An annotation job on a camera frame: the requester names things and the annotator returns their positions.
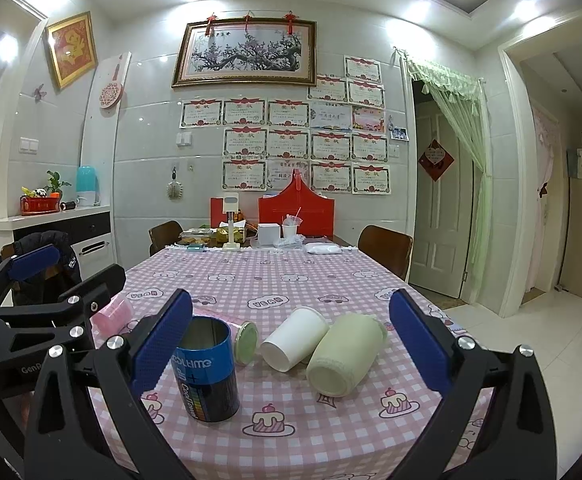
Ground small white box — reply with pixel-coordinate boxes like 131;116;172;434
257;222;282;247

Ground pink round wall fan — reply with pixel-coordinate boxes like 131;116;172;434
98;52;132;111

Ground food containers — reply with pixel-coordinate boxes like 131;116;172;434
177;226;223;249

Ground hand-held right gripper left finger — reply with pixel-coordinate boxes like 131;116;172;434
24;288;194;480

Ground hanging round brush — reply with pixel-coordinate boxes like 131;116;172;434
166;166;185;201

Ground clear cup green lid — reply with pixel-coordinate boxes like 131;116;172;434
232;321;261;366

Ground green lace curtain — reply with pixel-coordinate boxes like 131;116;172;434
405;57;487;289

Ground small wall photo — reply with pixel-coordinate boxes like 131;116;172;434
389;114;411;141

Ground red wooden box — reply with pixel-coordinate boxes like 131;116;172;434
257;169;336;239

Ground group of wall certificates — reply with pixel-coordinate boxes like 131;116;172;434
179;54;391;196

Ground clear cup with straw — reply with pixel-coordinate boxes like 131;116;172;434
281;207;303;239

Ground black jacket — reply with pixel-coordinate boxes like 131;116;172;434
0;231;83;307

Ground white paper cup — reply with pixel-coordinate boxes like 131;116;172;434
260;305;331;374

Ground pink plastic cup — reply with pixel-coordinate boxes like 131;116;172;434
92;294;133;337

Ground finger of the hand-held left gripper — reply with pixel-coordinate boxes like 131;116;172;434
0;243;63;322
0;264;128;330

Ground white device on stand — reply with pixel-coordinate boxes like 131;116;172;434
220;192;242;251

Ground clear plastic bag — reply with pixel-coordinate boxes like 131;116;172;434
273;234;308;252

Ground blue tin can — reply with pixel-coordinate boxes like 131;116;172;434
173;315;242;421

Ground framed blossom painting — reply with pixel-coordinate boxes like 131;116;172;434
171;19;319;89

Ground red diamond door decoration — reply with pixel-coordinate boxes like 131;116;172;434
417;139;455;182

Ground pink checked tablecloth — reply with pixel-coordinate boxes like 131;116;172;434
88;244;495;480

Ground gold framed red picture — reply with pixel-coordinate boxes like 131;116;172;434
45;10;98;91

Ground pale green cup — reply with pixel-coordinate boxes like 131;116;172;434
305;312;389;399

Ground brown doormat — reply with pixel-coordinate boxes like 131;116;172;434
428;294;465;311

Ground white and black cabinet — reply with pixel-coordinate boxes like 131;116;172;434
0;202;112;282

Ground brown wooden chair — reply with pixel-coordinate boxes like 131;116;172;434
148;220;185;257
357;225;414;281

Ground red tin box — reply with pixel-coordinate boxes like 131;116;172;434
19;195;62;216

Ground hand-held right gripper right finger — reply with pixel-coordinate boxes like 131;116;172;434
388;288;572;480

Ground white door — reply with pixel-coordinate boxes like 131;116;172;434
413;109;475;299

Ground small potted plant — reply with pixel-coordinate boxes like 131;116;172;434
45;170;72;201

